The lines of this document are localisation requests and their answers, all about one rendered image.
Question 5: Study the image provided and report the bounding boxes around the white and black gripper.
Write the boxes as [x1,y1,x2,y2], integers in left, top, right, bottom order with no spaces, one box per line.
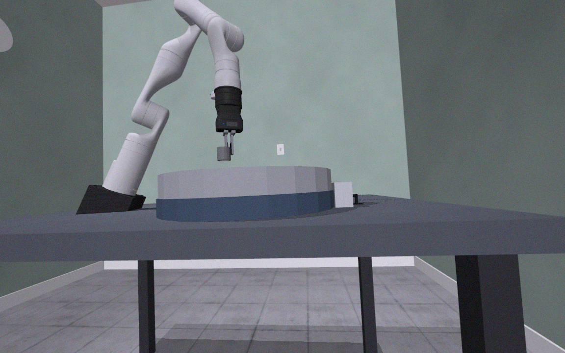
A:
[211,69,243,155]

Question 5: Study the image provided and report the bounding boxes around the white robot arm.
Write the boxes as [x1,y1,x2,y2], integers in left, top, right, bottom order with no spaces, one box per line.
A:
[102,0,244,196]

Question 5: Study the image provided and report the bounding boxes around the grey metal ring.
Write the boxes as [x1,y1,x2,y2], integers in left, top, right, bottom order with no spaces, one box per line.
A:
[217,147,231,161]

